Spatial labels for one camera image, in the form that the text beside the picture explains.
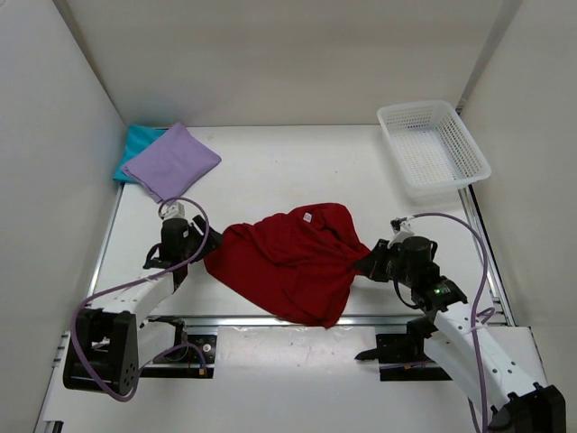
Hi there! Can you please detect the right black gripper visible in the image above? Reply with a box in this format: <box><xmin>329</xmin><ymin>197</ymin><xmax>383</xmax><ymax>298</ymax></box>
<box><xmin>353</xmin><ymin>241</ymin><xmax>416</xmax><ymax>288</ymax></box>

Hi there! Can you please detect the purple t shirt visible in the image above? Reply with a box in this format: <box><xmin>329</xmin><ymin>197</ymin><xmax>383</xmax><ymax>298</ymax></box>
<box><xmin>123</xmin><ymin>123</ymin><xmax>222</xmax><ymax>203</ymax></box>

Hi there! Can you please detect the red t shirt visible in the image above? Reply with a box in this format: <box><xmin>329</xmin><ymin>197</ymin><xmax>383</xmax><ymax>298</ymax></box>
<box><xmin>204</xmin><ymin>203</ymin><xmax>370</xmax><ymax>328</ymax></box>

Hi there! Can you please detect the teal t shirt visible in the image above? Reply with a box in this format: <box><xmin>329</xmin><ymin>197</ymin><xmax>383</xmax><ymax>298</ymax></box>
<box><xmin>113</xmin><ymin>124</ymin><xmax>167</xmax><ymax>183</ymax></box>

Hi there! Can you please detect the white plastic basket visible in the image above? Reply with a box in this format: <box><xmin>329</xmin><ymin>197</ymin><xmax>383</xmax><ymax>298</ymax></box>
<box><xmin>377</xmin><ymin>100</ymin><xmax>491</xmax><ymax>200</ymax></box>

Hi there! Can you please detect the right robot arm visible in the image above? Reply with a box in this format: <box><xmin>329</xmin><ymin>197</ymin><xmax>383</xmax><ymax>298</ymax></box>
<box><xmin>355</xmin><ymin>236</ymin><xmax>567</xmax><ymax>432</ymax></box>

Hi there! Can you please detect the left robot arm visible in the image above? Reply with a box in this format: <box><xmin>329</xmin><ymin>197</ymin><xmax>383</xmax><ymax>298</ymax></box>
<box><xmin>62</xmin><ymin>216</ymin><xmax>224</xmax><ymax>402</ymax></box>

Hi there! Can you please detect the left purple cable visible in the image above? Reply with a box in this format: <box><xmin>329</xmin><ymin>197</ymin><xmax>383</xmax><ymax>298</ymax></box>
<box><xmin>71</xmin><ymin>196</ymin><xmax>211</xmax><ymax>402</ymax></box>

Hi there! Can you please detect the purple cable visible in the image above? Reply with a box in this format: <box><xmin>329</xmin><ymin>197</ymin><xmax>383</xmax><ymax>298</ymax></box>
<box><xmin>405</xmin><ymin>211</ymin><xmax>497</xmax><ymax>433</ymax></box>
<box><xmin>71</xmin><ymin>196</ymin><xmax>211</xmax><ymax>402</ymax></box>

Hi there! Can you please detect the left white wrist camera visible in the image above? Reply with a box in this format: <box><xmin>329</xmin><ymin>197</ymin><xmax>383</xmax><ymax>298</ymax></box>
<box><xmin>159</xmin><ymin>201</ymin><xmax>186</xmax><ymax>220</ymax></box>

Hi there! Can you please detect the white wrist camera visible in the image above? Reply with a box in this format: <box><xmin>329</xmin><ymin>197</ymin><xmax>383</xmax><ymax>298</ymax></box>
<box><xmin>389</xmin><ymin>217</ymin><xmax>415</xmax><ymax>248</ymax></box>
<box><xmin>159</xmin><ymin>201</ymin><xmax>186</xmax><ymax>220</ymax></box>

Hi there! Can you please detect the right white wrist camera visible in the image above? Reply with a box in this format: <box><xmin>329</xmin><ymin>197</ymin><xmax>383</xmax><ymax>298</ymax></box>
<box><xmin>389</xmin><ymin>217</ymin><xmax>415</xmax><ymax>248</ymax></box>

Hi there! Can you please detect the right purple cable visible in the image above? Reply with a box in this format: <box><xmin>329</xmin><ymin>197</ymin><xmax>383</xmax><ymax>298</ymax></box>
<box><xmin>405</xmin><ymin>211</ymin><xmax>497</xmax><ymax>433</ymax></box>

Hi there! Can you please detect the aluminium front rail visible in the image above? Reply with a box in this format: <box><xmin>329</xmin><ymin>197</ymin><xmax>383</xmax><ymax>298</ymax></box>
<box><xmin>148</xmin><ymin>315</ymin><xmax>420</xmax><ymax>327</ymax></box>

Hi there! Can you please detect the aluminium rail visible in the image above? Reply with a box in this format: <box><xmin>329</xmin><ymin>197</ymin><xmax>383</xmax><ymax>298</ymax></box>
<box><xmin>459</xmin><ymin>185</ymin><xmax>517</xmax><ymax>327</ymax></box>
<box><xmin>148</xmin><ymin>315</ymin><xmax>420</xmax><ymax>327</ymax></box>

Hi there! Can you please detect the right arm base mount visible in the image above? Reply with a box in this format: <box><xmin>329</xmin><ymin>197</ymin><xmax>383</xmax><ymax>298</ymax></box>
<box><xmin>354</xmin><ymin>317</ymin><xmax>451</xmax><ymax>382</ymax></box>

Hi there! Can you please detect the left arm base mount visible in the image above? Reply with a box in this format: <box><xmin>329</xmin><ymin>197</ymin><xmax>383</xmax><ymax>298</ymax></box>
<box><xmin>138</xmin><ymin>316</ymin><xmax>217</xmax><ymax>380</ymax></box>

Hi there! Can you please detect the aluminium right side rail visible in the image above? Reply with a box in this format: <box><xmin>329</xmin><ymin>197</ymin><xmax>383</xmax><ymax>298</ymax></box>
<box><xmin>459</xmin><ymin>185</ymin><xmax>517</xmax><ymax>327</ymax></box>

